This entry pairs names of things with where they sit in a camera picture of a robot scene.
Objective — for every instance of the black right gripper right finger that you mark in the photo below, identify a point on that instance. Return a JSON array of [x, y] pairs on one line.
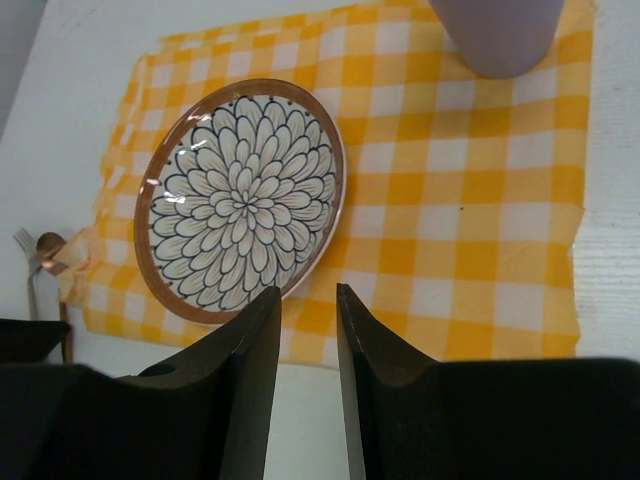
[[409, 416]]

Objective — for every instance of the lilac plastic cup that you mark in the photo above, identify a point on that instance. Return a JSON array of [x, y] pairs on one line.
[[500, 39]]

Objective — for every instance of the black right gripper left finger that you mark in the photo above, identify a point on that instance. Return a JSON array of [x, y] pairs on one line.
[[202, 413]]

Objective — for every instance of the copper spoon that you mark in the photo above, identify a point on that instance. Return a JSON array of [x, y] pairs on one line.
[[47, 246]]

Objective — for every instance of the floral patterned ceramic plate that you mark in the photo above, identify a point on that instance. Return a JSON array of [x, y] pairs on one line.
[[243, 193]]

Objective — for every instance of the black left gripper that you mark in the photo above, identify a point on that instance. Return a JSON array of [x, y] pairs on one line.
[[30, 341]]

